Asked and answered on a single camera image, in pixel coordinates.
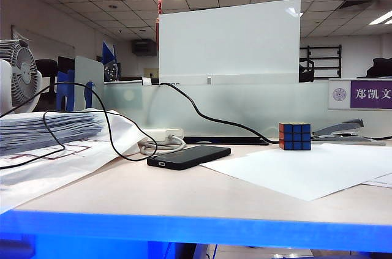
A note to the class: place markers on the metal partition clip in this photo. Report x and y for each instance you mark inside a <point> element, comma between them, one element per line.
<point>209,80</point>

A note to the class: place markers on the white power adapter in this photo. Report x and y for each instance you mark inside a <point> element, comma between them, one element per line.
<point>159,134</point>

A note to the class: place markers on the black smartphone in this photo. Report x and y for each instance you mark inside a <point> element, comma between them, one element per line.
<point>183,159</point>

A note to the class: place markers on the frosted glass desk partition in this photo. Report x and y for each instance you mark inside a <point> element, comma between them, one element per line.
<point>260,103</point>

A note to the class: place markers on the white board panel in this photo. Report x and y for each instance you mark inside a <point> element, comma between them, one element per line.
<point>245,41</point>

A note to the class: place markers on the rubik's cube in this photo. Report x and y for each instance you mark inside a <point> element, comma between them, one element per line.
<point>295,137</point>

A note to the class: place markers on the blue flag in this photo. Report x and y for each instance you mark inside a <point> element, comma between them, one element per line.
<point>107,53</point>

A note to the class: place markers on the red knot ornament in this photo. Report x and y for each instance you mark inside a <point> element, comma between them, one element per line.
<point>160,5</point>

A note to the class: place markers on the grey partition panel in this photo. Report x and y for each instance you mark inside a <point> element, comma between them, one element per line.
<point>88,71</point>

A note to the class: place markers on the black chair with armrest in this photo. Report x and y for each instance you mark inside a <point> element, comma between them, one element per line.
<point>306,74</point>

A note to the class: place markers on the blue table edge strip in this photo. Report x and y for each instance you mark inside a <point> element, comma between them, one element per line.
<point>183,228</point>

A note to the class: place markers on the large white paper sheet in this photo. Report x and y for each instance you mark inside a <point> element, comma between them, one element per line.
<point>300,168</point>

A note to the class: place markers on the blue chair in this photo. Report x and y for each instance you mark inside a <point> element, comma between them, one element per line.
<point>65,87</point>

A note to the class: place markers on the large drawing sheet red lines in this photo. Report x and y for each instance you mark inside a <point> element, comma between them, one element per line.
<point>61,165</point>

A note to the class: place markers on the grey stapler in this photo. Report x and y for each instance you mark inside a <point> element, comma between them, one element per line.
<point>343,126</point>

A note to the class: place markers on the black metal rack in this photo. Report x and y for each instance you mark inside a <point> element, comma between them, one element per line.
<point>340,59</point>

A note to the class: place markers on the black office chair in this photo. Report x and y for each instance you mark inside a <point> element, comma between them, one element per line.
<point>46,66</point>

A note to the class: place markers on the stack of printed papers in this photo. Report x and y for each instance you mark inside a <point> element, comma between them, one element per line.
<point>36,129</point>

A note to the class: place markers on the purple white name plate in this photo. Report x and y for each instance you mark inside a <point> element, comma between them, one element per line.
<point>367,94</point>

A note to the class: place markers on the white desk fan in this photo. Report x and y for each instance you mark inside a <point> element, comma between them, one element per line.
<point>24,70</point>

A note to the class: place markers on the black bag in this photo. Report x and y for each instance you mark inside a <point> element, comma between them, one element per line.
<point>381,68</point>

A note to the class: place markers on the small white paper sheet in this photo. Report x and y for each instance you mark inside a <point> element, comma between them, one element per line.
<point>382,180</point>

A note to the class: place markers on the black wall box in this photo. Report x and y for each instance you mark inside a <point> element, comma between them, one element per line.
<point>144,47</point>

